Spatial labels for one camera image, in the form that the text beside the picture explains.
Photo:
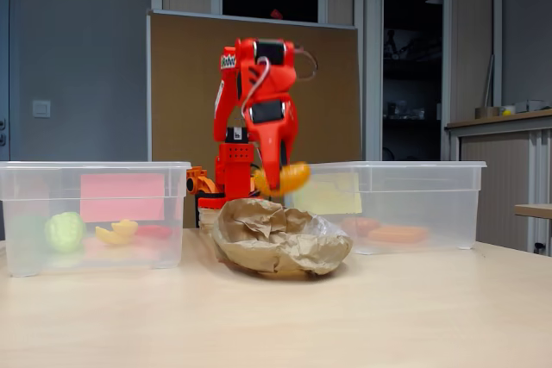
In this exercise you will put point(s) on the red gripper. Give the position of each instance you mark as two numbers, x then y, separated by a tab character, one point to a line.
271	137

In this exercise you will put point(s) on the orange toy croissant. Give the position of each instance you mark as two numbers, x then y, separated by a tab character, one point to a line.
295	176

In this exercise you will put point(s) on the red toy chili pepper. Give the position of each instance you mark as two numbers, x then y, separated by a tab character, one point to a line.
155	231

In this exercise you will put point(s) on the yellow toy bananas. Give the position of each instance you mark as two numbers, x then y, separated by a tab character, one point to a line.
116	233

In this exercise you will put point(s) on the pale green toy grapes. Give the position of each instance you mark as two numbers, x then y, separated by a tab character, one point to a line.
64	232

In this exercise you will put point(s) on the red robot arm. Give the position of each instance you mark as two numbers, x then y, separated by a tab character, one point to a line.
233	126

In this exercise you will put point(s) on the yellow paper label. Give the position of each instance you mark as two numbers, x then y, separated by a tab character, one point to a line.
336	197

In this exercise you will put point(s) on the clear plastic bin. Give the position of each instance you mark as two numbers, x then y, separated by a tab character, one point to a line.
431	195
26	195

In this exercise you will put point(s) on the pink paper label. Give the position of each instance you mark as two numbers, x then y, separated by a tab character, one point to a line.
123	197

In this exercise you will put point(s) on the white box on cabinet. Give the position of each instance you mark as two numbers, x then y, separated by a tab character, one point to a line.
532	105

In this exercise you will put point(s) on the orange plastic clamp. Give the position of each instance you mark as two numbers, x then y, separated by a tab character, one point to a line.
200	182

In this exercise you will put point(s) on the wooden base block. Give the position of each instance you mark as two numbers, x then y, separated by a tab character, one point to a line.
207	217

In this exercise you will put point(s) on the crumpled brown paper bag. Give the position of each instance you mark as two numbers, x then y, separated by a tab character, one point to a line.
293	251

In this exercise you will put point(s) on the brown cork board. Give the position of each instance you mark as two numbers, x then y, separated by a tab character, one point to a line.
181	83

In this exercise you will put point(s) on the grey cabinet with wooden top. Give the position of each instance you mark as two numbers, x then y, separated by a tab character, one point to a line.
496	170

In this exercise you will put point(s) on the small wooden side table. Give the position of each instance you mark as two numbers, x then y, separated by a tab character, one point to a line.
535	210

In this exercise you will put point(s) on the white light switch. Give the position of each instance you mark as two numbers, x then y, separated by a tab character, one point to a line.
41	108

